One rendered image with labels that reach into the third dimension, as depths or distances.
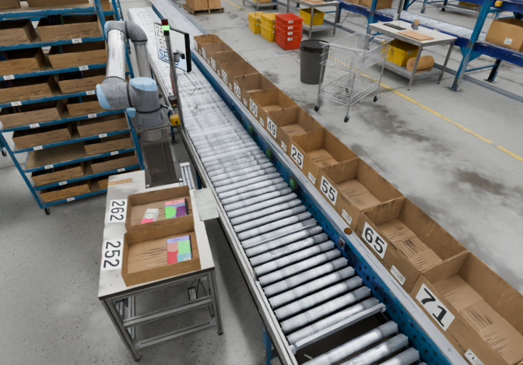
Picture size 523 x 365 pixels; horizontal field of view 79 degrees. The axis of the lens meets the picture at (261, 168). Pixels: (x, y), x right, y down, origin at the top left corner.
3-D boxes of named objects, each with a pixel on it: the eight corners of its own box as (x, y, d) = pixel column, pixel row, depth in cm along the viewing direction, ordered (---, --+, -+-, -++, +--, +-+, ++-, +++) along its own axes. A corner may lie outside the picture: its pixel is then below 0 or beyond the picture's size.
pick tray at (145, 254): (128, 244, 182) (123, 233, 176) (195, 230, 191) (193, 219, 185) (125, 287, 161) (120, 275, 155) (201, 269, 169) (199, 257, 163)
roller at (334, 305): (275, 328, 150) (275, 322, 147) (366, 288, 166) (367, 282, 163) (280, 338, 146) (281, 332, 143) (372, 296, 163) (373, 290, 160)
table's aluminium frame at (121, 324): (133, 243, 278) (110, 179, 234) (200, 228, 292) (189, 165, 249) (133, 363, 202) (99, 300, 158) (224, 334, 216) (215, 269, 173)
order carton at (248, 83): (233, 93, 316) (232, 77, 306) (261, 89, 326) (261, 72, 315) (247, 110, 287) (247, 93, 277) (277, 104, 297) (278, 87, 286)
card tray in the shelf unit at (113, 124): (80, 137, 277) (75, 127, 271) (79, 121, 299) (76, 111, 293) (128, 127, 291) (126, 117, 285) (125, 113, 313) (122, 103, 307)
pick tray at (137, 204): (131, 206, 207) (127, 194, 201) (191, 195, 216) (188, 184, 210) (128, 239, 186) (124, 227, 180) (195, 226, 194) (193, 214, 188)
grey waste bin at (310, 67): (328, 78, 584) (334, 41, 545) (320, 87, 548) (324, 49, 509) (303, 73, 601) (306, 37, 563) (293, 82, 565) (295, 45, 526)
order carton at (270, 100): (247, 110, 288) (247, 93, 277) (277, 104, 297) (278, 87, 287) (265, 131, 259) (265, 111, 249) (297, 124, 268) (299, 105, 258)
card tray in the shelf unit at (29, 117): (3, 127, 250) (-3, 116, 244) (12, 110, 273) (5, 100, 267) (61, 118, 262) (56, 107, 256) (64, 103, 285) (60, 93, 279)
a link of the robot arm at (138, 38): (145, 19, 229) (159, 110, 261) (127, 19, 226) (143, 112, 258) (143, 20, 219) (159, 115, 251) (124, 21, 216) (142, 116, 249)
